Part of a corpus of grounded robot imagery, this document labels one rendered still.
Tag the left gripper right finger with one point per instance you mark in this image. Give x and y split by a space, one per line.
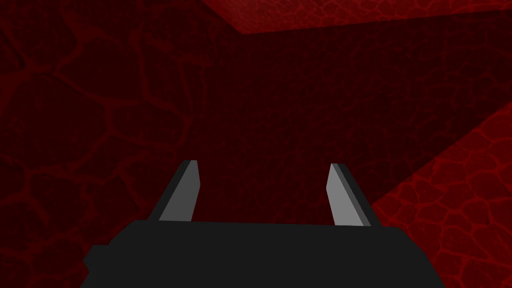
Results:
346 200

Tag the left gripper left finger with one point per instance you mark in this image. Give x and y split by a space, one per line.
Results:
180 197

